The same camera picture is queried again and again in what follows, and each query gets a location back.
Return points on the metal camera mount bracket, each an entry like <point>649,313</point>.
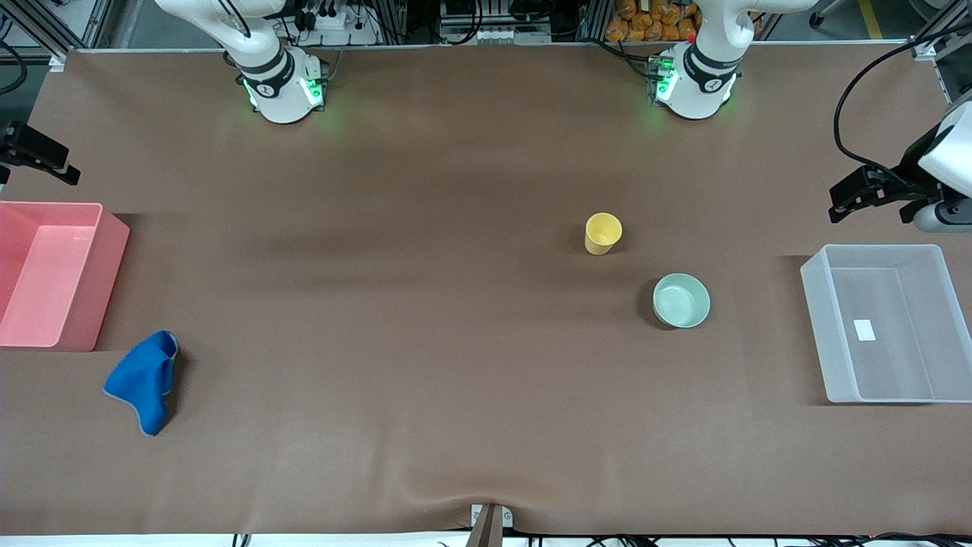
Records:
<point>490,532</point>

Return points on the yellow plastic cup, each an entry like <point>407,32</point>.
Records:
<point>602,234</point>

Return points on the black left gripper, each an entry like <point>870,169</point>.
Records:
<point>905,179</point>

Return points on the white label sticker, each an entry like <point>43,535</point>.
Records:
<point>864,330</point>

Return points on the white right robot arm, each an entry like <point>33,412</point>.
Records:
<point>281,99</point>

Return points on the blue cloth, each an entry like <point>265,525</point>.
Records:
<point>144,380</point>

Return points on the clear plastic bin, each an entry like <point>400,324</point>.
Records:
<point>828,334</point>

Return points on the pale green bowl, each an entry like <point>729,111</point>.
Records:
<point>681,302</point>

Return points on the white power strip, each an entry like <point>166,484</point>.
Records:
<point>334,21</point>

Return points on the pink plastic bin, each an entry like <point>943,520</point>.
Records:
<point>45,273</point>

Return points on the grey metal equipment box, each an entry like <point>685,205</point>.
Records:
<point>493,30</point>

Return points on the table cover sheet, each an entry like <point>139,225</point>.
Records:
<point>425,342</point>

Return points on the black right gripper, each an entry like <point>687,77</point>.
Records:
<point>23,146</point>

